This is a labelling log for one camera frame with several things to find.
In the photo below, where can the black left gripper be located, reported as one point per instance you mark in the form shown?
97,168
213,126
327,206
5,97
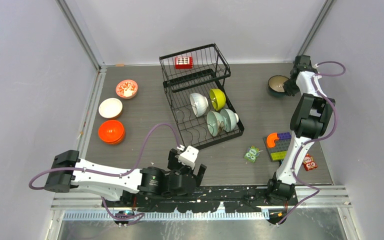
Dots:
173,160

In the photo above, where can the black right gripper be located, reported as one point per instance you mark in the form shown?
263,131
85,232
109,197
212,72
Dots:
289,89

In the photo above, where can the dark blue glazed bowl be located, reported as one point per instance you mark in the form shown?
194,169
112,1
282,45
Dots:
275,86

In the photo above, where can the celadon bowl with flower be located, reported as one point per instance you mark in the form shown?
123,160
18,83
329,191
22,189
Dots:
216,123

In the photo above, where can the black wire dish rack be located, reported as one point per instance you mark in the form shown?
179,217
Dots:
195,71

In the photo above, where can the white bowl red floral pattern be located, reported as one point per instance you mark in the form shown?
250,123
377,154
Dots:
127,89

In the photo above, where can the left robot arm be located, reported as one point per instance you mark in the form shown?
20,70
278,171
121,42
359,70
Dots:
69,171

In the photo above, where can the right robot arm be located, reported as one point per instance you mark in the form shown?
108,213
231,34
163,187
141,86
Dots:
308,124

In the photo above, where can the white ribbed bowl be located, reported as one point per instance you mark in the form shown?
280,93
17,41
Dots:
199,104

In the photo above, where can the mint textured bowl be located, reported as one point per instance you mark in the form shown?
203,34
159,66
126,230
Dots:
231,119

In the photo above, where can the green owl toy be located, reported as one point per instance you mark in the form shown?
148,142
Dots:
252,154

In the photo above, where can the yellow-green bowl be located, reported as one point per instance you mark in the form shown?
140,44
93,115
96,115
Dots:
217,98

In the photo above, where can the orange curved block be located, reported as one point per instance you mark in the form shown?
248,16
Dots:
272,139

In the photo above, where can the grey building block plate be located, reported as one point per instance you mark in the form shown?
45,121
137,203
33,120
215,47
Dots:
278,153

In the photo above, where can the red owl card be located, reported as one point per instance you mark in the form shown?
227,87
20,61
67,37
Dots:
309,163

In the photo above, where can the red box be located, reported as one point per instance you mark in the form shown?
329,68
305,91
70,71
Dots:
183,62

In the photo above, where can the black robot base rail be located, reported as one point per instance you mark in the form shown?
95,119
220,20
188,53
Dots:
234,198

